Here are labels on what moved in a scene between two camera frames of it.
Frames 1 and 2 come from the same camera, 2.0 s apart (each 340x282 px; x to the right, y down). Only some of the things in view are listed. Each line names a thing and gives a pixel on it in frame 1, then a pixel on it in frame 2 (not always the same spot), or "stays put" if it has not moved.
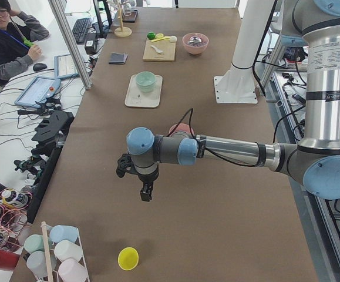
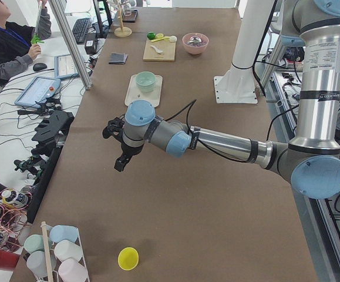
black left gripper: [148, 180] -> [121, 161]
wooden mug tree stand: [122, 32] stays put
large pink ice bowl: [195, 43] stays put
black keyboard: [79, 29] stays put
